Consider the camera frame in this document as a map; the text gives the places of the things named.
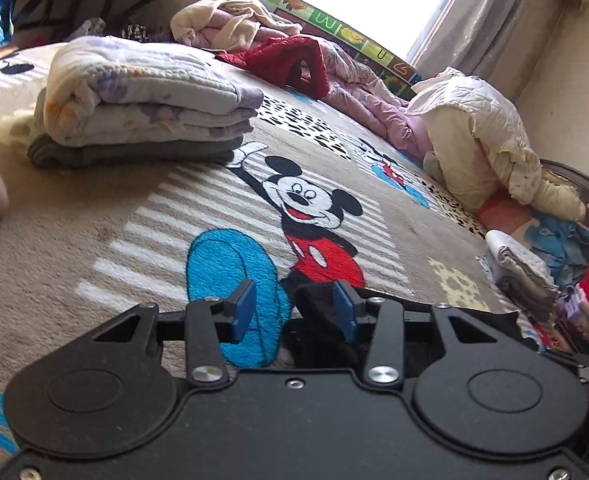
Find folded floral blanket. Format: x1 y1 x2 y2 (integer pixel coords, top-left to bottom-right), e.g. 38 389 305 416
42 36 265 149

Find folded white quilted garment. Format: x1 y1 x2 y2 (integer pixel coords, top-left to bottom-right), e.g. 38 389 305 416
485 230 558 292

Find red garment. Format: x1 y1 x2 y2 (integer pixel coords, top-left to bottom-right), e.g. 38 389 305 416
217 36 331 101

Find cream padded jacket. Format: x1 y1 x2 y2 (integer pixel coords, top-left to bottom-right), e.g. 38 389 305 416
407 66 588 224

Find white plastic bag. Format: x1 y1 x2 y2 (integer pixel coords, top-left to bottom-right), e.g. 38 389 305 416
72 17 108 36

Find cream fleece blanket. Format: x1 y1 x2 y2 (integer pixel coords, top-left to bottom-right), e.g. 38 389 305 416
170 0 305 54

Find black pants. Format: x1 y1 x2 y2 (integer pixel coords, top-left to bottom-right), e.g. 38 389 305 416
282 282 522 368

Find cream dotted pillow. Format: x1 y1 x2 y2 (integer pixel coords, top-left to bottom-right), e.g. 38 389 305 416
0 110 43 157

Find black white patterned cloth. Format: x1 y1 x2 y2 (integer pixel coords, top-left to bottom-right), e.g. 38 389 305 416
122 22 151 42

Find colourful alphabet play mat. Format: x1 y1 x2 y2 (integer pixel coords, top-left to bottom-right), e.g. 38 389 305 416
222 0 426 102

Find blue printed cloth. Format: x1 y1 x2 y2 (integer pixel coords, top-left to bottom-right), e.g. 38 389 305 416
527 212 589 287

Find pink quilt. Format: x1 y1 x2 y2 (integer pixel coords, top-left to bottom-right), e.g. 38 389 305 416
294 37 436 154

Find salmon pink pillow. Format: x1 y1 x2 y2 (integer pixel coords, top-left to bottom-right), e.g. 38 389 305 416
477 197 538 234

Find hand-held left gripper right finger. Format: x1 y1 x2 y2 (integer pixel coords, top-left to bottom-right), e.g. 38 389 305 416
334 280 496 390

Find grey curtain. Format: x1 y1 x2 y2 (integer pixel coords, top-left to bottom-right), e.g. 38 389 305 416
407 0 566 82

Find folded grey blanket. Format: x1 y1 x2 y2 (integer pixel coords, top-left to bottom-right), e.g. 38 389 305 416
27 90 246 169

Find cartoon printed blanket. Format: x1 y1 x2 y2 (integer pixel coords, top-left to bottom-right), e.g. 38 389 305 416
0 42 540 461

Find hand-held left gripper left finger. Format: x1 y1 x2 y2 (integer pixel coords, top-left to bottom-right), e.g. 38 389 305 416
93 280 256 387

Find folded grey garment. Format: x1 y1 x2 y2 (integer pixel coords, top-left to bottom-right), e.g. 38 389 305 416
494 270 561 327

